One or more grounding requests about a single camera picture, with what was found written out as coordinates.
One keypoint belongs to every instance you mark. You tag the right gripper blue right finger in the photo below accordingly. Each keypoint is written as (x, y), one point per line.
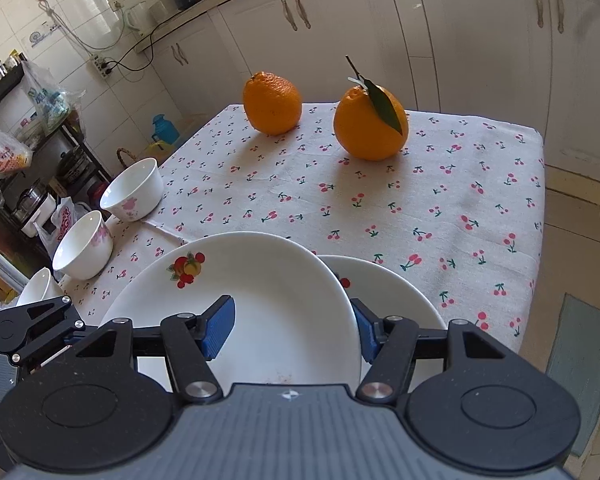
(388, 346)

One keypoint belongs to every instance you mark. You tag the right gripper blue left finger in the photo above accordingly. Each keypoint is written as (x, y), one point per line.
(190, 341)

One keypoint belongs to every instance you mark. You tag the white floral bowl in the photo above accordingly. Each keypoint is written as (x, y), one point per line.
(41, 286)
(85, 249)
(135, 192)

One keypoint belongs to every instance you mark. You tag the white floral plate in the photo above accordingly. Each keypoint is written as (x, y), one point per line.
(380, 290)
(294, 323)

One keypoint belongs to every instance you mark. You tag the white kitchen cabinets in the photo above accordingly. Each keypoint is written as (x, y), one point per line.
(532, 62)

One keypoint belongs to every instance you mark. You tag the black metal shelf rack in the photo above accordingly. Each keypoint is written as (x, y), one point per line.
(46, 118)

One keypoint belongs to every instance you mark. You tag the cherry print tablecloth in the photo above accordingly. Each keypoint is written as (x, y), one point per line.
(458, 212)

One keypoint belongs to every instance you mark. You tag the yellow oil bottle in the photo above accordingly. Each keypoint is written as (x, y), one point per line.
(160, 151)

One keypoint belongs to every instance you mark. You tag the green floor mat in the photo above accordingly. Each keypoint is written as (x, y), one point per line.
(575, 363)

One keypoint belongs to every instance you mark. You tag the wicker basket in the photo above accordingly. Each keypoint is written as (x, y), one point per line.
(125, 157)

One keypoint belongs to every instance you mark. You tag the blue thermos jug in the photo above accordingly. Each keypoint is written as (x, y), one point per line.
(164, 130)

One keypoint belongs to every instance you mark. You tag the orange with green leaf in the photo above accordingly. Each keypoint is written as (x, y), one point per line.
(369, 122)

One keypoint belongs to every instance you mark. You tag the bumpy orange without leaf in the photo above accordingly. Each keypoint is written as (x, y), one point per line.
(273, 104)

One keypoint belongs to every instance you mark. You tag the white electric kettle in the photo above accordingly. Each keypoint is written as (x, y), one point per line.
(139, 18)

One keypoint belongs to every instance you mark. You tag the white rice cooker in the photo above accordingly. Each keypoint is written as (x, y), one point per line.
(163, 10)

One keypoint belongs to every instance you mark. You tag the white wall power strip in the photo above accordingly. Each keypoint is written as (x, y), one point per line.
(101, 65)

